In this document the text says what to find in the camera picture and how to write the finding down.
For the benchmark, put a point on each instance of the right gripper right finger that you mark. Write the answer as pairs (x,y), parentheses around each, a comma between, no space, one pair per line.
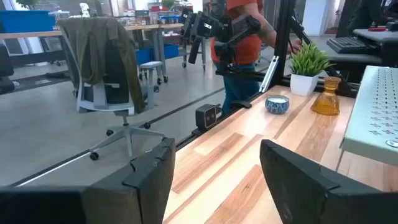
(311,193)

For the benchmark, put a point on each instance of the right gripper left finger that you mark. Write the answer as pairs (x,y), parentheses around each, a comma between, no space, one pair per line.
(146,186)

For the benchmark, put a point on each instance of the amber glass candle holder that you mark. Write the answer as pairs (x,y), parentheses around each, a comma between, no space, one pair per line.
(326,102)

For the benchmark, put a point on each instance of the green perforated metal shelf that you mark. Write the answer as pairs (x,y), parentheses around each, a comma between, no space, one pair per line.
(373,124)

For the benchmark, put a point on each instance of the potted artificial green plant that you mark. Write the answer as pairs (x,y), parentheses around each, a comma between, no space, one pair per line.
(304,84)

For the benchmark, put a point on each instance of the grey office chair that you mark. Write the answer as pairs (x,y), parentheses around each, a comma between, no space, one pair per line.
(116,77)

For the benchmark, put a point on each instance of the grey stool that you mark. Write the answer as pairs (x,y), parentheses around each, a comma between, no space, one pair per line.
(151,67)

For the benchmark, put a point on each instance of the person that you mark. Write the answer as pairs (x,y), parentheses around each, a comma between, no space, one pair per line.
(239,87)

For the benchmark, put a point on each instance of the blue storage bin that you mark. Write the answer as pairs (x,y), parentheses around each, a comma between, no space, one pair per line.
(143,56)
(171,51)

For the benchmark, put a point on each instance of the black keyboard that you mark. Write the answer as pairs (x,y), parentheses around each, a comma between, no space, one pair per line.
(346,45)

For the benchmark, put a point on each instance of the olive green jacket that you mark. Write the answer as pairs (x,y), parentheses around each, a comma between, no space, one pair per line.
(84,46)

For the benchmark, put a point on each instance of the grey desk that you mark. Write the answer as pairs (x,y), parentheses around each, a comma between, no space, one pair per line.
(373,35)

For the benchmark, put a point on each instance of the red marker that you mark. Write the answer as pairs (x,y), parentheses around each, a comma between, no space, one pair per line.
(377,29)

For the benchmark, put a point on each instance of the wooden workbench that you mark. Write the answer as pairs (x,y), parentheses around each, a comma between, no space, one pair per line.
(31,35)

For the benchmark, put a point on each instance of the large blue plastic crate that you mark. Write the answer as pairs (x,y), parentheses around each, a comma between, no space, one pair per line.
(26,21)

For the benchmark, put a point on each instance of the small black cube camera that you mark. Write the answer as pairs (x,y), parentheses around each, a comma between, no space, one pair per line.
(206,116)

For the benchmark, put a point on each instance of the silver metal bracket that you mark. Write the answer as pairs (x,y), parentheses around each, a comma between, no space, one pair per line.
(269,74)

